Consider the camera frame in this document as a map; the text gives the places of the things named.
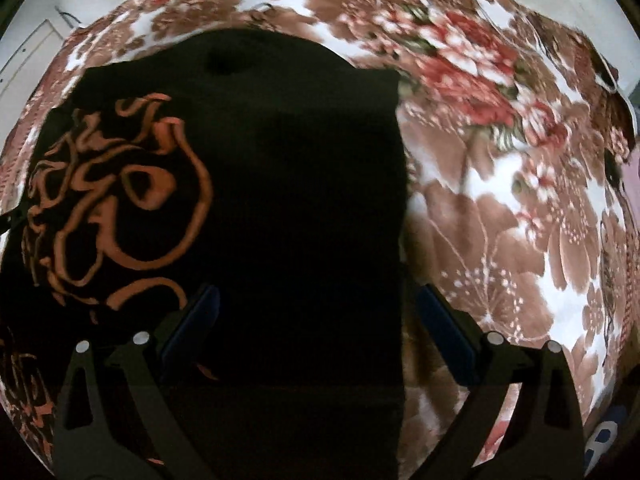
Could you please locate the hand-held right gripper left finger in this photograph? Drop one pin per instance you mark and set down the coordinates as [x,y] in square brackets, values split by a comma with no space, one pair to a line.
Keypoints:
[192,325]

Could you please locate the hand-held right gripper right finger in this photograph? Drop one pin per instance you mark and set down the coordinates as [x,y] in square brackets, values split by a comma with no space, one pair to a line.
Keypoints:
[447,332]

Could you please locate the black hoodie with orange print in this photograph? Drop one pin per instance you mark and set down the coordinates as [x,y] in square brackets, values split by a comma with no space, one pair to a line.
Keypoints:
[300,210]

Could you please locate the floral blanket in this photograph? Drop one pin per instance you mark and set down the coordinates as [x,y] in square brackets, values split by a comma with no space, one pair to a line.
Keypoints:
[500,210]

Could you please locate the blue white shoe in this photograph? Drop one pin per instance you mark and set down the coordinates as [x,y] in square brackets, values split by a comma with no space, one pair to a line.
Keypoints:
[602,435]

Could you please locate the pink cloth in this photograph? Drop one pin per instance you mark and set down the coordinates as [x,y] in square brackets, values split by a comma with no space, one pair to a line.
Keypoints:
[636,175]

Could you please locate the white bed board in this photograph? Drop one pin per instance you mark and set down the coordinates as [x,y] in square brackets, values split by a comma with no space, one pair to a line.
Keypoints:
[30,55]

